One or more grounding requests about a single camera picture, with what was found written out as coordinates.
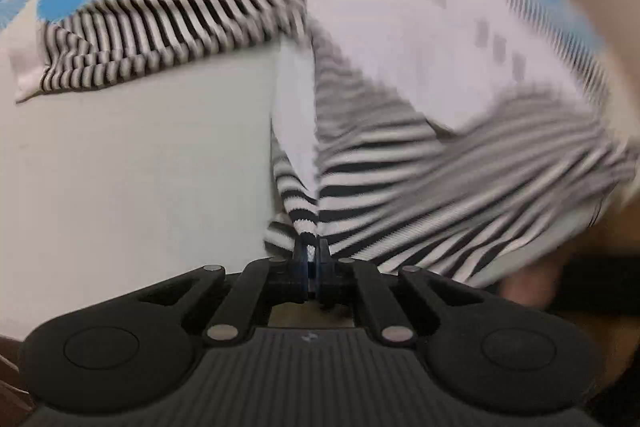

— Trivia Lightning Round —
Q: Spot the person's right hand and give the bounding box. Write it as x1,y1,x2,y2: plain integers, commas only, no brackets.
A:
499,254,568,309

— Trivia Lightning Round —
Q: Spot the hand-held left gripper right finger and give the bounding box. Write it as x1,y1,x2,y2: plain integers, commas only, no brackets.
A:
315,238,497,348

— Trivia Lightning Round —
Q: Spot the black white striped shirt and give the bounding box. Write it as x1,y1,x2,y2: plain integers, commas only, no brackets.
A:
14,0,640,289

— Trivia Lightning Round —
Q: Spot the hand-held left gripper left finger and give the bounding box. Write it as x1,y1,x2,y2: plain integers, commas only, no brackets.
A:
136,239,312,344

